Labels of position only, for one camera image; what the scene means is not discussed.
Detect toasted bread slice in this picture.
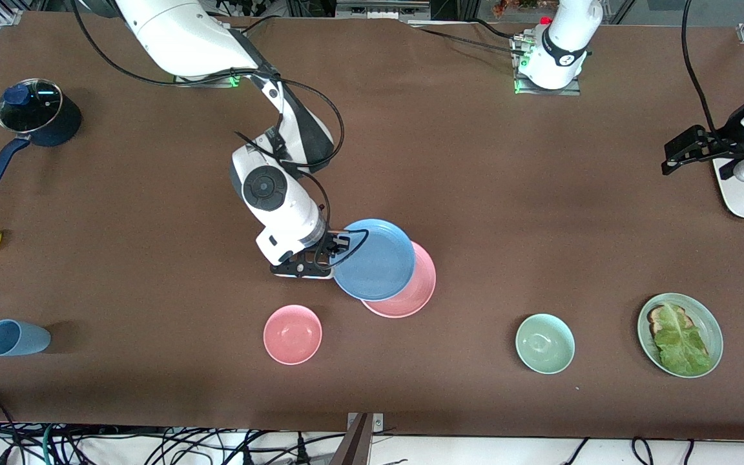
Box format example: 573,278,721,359
647,305,694,340

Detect metal mount bracket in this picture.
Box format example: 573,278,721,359
346,412,384,432

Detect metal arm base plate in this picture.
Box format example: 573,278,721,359
513,36,583,96

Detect orange background object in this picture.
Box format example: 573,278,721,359
493,0,544,17

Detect pink deep bowl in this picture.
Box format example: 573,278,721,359
263,304,323,366

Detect aluminium frame rail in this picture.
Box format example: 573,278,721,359
335,0,432,21

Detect blue shallow plate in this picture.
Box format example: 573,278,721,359
333,219,417,302

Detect dark camera mount bar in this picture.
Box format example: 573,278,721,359
330,413,373,465

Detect dark blue saucepan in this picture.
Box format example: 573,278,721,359
0,90,83,192

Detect green shallow plate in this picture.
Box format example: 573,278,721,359
637,293,724,379

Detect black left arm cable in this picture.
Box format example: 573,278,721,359
681,0,721,140

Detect glass lid blue knob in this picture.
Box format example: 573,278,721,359
0,78,63,133

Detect pink shallow plate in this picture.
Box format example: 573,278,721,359
360,241,437,319

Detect black base cable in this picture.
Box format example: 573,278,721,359
236,13,279,39
411,18,531,59

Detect brown table cloth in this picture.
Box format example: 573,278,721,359
0,12,744,440

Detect green lettuce leaf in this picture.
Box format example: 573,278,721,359
653,304,714,377

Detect blue plastic cup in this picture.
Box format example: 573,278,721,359
0,319,52,357

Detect green deep bowl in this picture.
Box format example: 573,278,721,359
515,313,575,375

